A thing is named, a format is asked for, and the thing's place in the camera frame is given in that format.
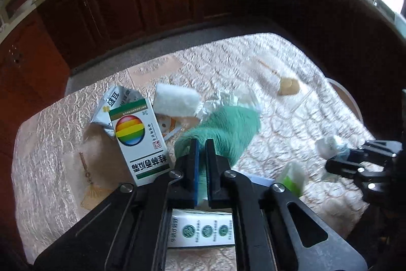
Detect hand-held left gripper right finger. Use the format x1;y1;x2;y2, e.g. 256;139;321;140
206;138;368;271

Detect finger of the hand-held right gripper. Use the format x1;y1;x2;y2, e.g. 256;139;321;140
347;140;402;161
325;155;394;203

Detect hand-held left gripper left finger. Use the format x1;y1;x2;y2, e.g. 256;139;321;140
33;138;201;271

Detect green knitted sock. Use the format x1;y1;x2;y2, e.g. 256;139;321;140
174;106;261;168

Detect orange and white wrapper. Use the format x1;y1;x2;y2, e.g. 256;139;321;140
157;114;183;141

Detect green and white packet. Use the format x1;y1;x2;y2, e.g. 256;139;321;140
279;161;307;197

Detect white box with green emblems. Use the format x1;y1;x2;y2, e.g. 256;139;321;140
166;208;237;249

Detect white box with rainbow ball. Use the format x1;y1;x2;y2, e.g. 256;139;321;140
108;99;168;187

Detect crumpled clear plastic wrap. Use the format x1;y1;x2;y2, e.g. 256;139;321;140
200;90;262;119

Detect white foam block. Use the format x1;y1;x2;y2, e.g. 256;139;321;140
154;83;200;117

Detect silver foil carton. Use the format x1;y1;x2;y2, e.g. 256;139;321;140
90;85;148;140

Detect dark wooden kitchen cabinets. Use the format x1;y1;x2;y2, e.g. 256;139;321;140
0;0;406;138

